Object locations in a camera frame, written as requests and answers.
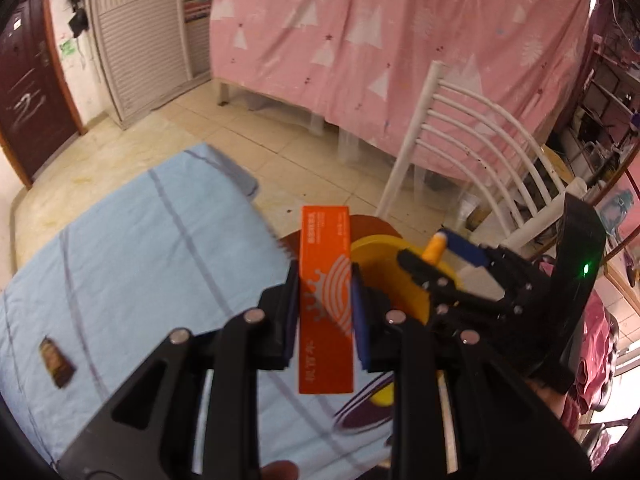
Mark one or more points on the light blue printed tablecloth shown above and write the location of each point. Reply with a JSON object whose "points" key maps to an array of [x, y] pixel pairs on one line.
{"points": [[150, 260]]}

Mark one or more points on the yellow plastic basin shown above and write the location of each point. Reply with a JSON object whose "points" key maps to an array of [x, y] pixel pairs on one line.
{"points": [[385, 270]]}

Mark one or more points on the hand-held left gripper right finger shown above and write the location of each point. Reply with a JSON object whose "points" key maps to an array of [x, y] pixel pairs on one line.
{"points": [[358, 317]]}

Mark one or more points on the dark brown door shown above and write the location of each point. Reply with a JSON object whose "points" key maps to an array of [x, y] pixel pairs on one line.
{"points": [[30, 85]]}

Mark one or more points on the person's right forearm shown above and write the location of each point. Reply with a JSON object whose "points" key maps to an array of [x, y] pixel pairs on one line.
{"points": [[555, 402]]}

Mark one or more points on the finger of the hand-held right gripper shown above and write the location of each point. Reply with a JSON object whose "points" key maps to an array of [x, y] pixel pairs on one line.
{"points": [[467, 251], [415, 265]]}

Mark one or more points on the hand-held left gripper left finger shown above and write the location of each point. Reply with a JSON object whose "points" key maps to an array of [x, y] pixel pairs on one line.
{"points": [[289, 312]]}

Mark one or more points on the pink crumpled cloth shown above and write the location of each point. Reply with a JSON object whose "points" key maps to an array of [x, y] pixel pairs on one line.
{"points": [[597, 355]]}

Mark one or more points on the person's left hand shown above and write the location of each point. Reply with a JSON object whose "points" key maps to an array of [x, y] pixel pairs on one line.
{"points": [[282, 471]]}

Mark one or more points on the white ribbed wardrobe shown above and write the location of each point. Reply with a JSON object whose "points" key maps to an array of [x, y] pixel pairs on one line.
{"points": [[140, 45]]}

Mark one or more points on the orange cardboard box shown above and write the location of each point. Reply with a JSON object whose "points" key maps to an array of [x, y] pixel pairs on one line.
{"points": [[325, 260]]}

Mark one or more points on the brown snack wrapper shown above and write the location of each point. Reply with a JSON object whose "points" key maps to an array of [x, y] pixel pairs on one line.
{"points": [[57, 362]]}

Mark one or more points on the cluttered metal shelf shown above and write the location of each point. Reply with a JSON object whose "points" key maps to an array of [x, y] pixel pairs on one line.
{"points": [[605, 110]]}

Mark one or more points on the white chair with brown seat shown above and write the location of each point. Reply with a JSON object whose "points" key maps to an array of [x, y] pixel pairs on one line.
{"points": [[417, 140]]}

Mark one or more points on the orange tube with white cap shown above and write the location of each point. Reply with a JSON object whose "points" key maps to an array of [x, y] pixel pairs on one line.
{"points": [[433, 249]]}

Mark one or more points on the pink tree print bedsheet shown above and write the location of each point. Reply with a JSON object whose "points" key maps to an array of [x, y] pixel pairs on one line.
{"points": [[390, 35]]}

